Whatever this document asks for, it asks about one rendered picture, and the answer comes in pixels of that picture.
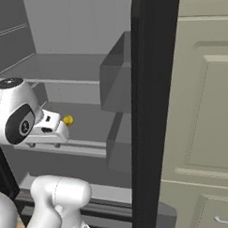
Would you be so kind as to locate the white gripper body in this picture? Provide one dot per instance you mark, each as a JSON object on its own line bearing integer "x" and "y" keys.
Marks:
{"x": 58, "y": 133}

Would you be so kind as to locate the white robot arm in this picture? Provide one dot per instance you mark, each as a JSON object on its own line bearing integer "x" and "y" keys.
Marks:
{"x": 15, "y": 101}

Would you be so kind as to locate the yellow lemon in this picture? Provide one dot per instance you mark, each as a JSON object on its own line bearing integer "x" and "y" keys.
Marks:
{"x": 68, "y": 120}

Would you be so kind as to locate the grey fridge shelf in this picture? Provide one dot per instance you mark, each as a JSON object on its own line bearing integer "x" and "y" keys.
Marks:
{"x": 88, "y": 126}
{"x": 63, "y": 66}

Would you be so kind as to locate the grey fridge door bin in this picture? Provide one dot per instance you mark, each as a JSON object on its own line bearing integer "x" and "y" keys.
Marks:
{"x": 120, "y": 147}
{"x": 116, "y": 84}

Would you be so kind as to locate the black fridge door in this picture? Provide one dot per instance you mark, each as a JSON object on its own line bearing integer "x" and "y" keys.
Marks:
{"x": 155, "y": 86}

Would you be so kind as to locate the tall cream cupboard door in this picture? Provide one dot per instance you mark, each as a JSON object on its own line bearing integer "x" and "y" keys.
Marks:
{"x": 209, "y": 108}

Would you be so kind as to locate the cream drawer front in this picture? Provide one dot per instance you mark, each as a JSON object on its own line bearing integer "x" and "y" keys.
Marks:
{"x": 217, "y": 208}

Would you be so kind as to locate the small cream cupboard door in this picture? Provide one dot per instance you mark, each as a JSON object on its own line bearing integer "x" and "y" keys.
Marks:
{"x": 205, "y": 2}

